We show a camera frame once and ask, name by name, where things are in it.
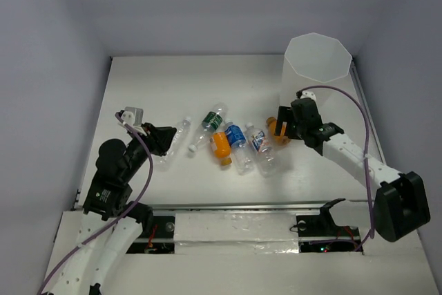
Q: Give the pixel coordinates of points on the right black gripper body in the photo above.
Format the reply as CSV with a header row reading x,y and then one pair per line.
x,y
298,129

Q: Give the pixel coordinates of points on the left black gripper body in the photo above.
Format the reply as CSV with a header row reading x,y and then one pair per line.
x,y
153,137

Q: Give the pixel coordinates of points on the clear plastic bottle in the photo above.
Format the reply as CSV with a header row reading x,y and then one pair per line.
x,y
183,128

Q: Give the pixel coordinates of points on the small orange bottle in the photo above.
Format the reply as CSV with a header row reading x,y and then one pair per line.
x,y
277,139

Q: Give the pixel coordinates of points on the green label plastic bottle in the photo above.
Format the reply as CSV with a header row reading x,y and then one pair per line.
x,y
208,126

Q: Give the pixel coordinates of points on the white blue label bottle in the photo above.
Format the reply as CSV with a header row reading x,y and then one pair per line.
x,y
263,152

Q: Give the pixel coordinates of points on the blue label plastic bottle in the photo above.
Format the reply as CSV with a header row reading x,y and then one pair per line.
x,y
238,143

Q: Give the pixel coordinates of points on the orange plastic bottle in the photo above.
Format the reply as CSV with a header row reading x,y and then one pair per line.
x,y
221,148

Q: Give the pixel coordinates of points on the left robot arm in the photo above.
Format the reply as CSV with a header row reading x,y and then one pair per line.
x,y
110,221

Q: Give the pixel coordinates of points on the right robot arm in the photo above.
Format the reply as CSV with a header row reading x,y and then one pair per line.
x,y
397,201

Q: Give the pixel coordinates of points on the white translucent bin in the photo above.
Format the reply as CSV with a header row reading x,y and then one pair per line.
x,y
318,63

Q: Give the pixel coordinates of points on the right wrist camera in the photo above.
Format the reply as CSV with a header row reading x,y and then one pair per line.
x,y
306,94

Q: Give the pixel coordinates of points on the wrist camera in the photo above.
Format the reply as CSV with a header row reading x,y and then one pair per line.
x,y
306,94
131,116

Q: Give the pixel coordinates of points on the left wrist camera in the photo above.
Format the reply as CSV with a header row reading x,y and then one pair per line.
x,y
131,116

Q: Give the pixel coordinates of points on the metal rail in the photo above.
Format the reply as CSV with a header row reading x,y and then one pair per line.
x,y
347,204

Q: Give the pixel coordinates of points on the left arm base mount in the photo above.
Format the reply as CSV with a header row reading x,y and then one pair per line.
x,y
158,240

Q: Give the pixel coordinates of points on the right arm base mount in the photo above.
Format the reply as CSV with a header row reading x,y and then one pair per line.
x,y
318,233

